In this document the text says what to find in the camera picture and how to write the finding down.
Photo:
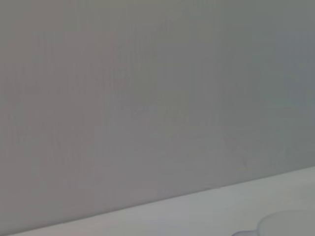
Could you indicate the clear plastic measuring cup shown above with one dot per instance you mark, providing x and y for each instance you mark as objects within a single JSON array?
[{"x": 290, "y": 226}]

